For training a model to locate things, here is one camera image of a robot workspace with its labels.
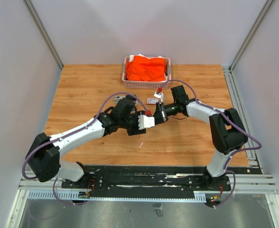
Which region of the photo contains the white paper in basket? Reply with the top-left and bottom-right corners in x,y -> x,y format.
128,54 -> 163,62

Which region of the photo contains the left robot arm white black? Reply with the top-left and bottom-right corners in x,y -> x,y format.
25,97 -> 154,188

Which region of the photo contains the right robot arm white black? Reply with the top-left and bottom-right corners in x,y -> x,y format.
153,85 -> 248,190

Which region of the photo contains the pink plastic basket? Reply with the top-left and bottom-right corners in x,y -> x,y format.
121,56 -> 172,89

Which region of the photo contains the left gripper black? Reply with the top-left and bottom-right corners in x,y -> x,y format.
120,111 -> 147,135

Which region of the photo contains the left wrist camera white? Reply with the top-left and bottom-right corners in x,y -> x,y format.
138,115 -> 155,130

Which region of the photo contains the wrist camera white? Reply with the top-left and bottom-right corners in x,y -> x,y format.
138,115 -> 155,130
154,91 -> 164,101

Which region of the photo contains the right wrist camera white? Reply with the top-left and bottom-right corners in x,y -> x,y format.
154,91 -> 164,101

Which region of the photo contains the black silver stapler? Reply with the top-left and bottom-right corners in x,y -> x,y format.
112,95 -> 139,107

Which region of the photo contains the grey slotted cable duct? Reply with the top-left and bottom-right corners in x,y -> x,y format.
28,188 -> 206,203

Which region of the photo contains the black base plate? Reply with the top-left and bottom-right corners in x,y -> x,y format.
61,165 -> 231,193

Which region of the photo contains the orange cloth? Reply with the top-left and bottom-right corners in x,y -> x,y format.
126,56 -> 166,82

